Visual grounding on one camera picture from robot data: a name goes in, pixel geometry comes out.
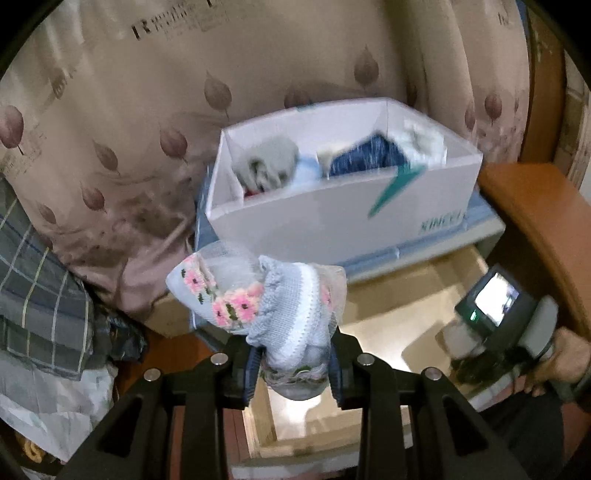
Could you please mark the white XINCCI shoe box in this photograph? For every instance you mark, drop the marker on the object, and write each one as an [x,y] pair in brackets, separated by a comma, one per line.
[336,126]

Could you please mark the white socks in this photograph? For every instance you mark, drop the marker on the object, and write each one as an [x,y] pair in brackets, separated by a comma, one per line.
[459,340]

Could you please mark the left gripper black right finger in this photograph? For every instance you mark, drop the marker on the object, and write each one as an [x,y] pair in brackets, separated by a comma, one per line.
[360,380]

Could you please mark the grey floral knit socks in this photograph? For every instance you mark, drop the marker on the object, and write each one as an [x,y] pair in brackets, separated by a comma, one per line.
[288,309]

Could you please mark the grey plaid cloth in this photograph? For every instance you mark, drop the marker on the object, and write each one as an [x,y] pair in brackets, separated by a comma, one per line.
[48,318]

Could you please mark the red garment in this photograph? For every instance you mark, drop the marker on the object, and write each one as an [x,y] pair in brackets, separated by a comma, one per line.
[250,194]

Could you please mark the grey ribbed socks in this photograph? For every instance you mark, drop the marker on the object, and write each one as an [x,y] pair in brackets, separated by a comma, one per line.
[268,166]

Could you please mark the navy blue speckled underwear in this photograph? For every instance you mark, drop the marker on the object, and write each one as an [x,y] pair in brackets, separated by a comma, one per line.
[376,152]

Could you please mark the wooden drawer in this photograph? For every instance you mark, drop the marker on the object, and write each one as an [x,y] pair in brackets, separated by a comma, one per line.
[452,440]

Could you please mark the white plastic bag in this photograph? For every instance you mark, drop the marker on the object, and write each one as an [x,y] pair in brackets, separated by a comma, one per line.
[55,413]

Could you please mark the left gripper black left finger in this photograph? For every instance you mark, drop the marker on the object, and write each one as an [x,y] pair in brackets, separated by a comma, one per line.
[226,380]

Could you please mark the right hand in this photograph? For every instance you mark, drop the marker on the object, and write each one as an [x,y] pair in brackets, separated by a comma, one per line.
[568,364]

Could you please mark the light blue underwear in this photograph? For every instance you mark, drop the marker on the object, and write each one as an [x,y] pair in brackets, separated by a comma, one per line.
[307,171]

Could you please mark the beige leaf pattern curtain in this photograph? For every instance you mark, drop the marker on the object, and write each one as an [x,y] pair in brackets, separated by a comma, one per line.
[111,110]

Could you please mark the pale mint green garment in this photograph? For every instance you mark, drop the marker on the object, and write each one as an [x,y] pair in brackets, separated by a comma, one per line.
[422,145]

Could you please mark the orange brown wooden furniture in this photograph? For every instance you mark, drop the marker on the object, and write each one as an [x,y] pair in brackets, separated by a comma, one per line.
[546,247]

